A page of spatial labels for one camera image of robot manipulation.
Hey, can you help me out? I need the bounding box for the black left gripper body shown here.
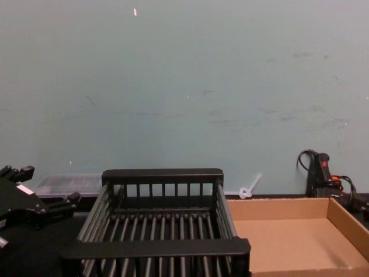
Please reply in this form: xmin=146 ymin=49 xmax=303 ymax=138
xmin=0 ymin=175 xmax=48 ymax=231

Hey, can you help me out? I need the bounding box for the clear plastic case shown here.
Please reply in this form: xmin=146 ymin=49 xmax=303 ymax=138
xmin=33 ymin=173 xmax=104 ymax=200

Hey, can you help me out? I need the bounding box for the shallow brown cardboard tray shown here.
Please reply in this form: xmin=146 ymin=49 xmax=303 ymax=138
xmin=226 ymin=197 xmax=369 ymax=277

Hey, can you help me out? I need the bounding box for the black rack with steel bars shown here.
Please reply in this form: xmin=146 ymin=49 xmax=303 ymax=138
xmin=59 ymin=168 xmax=252 ymax=277

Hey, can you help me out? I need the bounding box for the white three-armed plastic piece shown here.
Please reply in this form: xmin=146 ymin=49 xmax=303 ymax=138
xmin=224 ymin=172 xmax=263 ymax=200

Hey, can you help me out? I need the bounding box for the black corded tool red switch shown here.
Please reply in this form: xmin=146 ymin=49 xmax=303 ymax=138
xmin=296 ymin=149 xmax=359 ymax=206

